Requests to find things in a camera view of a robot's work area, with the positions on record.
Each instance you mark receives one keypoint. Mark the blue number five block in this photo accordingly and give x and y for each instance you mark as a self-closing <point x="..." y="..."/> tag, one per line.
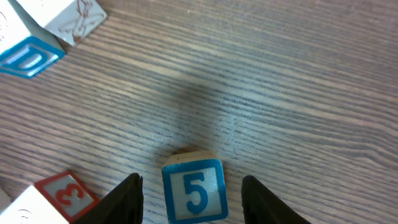
<point x="194" y="188"/>

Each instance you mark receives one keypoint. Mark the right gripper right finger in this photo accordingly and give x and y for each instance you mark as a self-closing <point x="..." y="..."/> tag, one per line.
<point x="262" y="206"/>

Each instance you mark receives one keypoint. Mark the top right wooden block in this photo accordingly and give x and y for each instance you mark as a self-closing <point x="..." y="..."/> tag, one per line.
<point x="69" y="20"/>

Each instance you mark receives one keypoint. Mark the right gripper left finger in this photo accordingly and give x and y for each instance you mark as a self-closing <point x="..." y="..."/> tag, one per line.
<point x="123" y="205"/>

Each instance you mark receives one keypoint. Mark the wooden block green seven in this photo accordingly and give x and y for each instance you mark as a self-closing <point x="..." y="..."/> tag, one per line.
<point x="59" y="199"/>

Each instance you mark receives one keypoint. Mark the wooden block round picture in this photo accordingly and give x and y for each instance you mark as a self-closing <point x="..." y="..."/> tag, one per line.
<point x="26" y="48"/>

